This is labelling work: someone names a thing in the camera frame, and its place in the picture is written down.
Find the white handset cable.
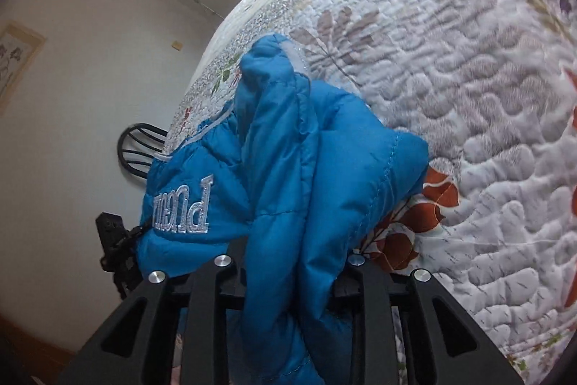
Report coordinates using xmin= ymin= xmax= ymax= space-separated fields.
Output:
xmin=194 ymin=0 xmax=227 ymax=21

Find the framed wall picture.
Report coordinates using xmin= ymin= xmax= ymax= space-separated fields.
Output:
xmin=0 ymin=21 xmax=48 ymax=118

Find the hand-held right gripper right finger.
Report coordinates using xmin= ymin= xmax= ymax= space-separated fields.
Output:
xmin=348 ymin=255 xmax=526 ymax=385

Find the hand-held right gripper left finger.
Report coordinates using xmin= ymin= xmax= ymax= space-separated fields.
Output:
xmin=58 ymin=255 xmax=248 ymax=385

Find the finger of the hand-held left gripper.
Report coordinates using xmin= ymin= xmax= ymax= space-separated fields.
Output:
xmin=124 ymin=226 xmax=147 ymax=253

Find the black metal chair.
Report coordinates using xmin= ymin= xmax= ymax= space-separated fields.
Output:
xmin=117 ymin=122 xmax=169 ymax=181

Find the blue puffer jacket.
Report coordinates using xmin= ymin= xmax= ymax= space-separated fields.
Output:
xmin=141 ymin=33 xmax=430 ymax=385

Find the bed with floral quilt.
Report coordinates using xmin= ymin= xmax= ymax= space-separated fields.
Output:
xmin=164 ymin=0 xmax=577 ymax=385

